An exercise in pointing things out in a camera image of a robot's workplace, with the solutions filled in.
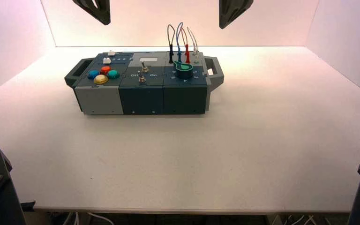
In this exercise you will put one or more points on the grey blue task box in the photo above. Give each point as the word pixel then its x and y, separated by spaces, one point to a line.
pixel 141 97

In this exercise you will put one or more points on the green black rotary knob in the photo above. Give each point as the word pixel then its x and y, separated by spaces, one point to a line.
pixel 183 70

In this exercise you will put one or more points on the grey display window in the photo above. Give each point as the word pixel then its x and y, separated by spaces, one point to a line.
pixel 148 59

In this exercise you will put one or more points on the teal round push button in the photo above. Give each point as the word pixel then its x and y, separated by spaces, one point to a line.
pixel 113 74

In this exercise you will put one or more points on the yellow round push button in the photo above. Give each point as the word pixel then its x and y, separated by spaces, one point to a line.
pixel 100 79

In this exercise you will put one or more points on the red round push button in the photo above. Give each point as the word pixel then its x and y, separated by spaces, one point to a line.
pixel 105 69

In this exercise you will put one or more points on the small white square button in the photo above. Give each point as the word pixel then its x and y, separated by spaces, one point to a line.
pixel 106 60

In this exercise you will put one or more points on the blue round push button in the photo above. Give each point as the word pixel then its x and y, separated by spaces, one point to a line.
pixel 93 74

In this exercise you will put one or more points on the metal toggle switch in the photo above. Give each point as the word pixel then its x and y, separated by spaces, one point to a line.
pixel 144 69
pixel 141 79

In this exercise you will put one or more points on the white slider switch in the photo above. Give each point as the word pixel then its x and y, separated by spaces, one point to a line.
pixel 111 53

